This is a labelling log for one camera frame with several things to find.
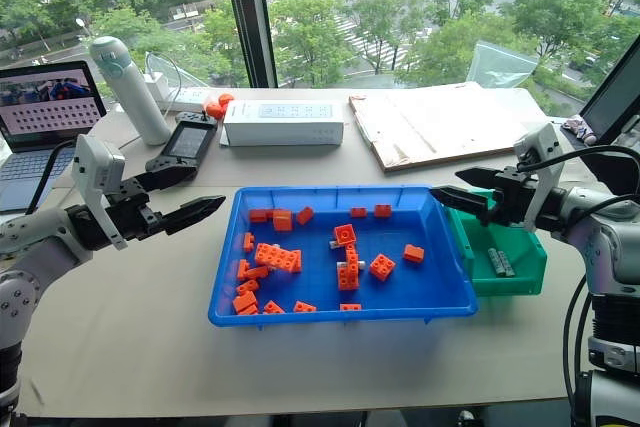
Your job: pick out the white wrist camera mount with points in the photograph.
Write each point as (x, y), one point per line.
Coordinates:
(97, 172)
(542, 162)

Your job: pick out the black laptop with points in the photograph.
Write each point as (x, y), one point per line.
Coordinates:
(612, 102)

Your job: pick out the orange plastic building brick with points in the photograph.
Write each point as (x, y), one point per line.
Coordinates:
(277, 257)

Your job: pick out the grey battery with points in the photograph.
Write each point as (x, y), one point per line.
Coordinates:
(361, 265)
(495, 261)
(333, 244)
(506, 267)

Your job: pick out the white thermos bottle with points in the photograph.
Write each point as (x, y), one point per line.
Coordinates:
(132, 97)

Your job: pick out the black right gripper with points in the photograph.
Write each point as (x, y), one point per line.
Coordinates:
(512, 197)

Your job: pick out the white cardboard box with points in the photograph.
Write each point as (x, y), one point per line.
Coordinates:
(282, 119)

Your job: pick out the black window frame post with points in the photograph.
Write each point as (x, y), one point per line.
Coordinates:
(248, 17)

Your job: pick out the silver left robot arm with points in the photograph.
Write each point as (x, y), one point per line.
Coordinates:
(40, 247)

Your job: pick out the black handheld controller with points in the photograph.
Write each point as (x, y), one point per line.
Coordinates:
(187, 142)

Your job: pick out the patterned cloth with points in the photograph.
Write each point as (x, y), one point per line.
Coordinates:
(580, 129)

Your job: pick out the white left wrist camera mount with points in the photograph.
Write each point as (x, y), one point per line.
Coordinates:
(97, 172)

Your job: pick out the open silver laptop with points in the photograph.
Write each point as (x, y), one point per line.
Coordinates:
(30, 112)

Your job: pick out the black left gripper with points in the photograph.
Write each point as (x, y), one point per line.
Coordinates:
(132, 212)

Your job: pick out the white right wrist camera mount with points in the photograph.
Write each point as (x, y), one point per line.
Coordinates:
(542, 162)

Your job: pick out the worn wooden board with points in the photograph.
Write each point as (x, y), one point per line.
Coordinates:
(430, 122)

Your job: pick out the red L-shaped toy brick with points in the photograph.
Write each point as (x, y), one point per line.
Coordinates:
(348, 274)

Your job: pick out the blue plastic tray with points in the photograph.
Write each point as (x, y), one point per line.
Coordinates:
(310, 319)

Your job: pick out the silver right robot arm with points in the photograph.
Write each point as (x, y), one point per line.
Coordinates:
(610, 247)

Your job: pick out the green plastic bin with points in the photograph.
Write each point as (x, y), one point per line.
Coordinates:
(520, 287)

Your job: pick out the white power strip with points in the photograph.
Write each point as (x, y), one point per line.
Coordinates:
(190, 97)

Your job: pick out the clear plastic sheet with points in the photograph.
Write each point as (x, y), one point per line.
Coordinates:
(172, 72)

